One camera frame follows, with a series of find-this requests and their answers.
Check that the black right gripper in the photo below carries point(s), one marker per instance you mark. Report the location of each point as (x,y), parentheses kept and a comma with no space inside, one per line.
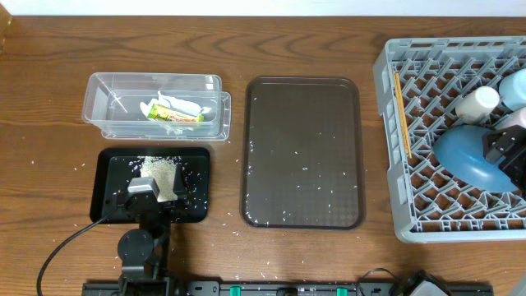
(515,166)

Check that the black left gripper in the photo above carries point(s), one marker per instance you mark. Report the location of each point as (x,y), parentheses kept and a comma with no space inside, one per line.
(149,201)

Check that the pink plastic cup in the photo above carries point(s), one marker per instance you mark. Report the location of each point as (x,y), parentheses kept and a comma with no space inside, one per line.
(516,118)

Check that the dark blue plate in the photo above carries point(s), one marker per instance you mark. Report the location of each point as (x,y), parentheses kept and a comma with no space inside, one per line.
(460,151)

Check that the white plastic cup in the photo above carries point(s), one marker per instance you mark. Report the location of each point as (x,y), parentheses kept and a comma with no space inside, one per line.
(477,105)

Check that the light blue bowl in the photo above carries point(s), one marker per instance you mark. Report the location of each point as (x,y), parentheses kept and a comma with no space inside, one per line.
(512,90)

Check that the green yellow snack wrapper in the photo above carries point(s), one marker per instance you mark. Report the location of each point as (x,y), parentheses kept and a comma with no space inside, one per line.
(159,112)

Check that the wooden chopstick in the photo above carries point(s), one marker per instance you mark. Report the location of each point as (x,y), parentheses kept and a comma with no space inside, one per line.
(404,119)
(400,111)

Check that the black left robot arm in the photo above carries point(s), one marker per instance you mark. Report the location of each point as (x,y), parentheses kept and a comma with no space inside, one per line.
(144,250)

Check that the grey dishwasher rack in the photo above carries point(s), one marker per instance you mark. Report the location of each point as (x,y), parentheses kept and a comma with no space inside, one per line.
(418,84)

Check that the pile of white rice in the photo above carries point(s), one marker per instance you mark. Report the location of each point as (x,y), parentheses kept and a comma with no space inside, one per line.
(163,171)

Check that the black plastic bin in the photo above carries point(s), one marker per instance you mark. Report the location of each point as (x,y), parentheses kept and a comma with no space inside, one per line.
(116,167)

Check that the clear plastic container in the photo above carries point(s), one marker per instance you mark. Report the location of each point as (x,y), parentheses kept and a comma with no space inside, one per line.
(112,82)

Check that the dark brown serving tray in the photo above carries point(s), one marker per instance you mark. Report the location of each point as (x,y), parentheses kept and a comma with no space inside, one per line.
(302,163)

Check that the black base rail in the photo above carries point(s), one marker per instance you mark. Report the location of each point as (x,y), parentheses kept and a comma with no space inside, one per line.
(211,288)

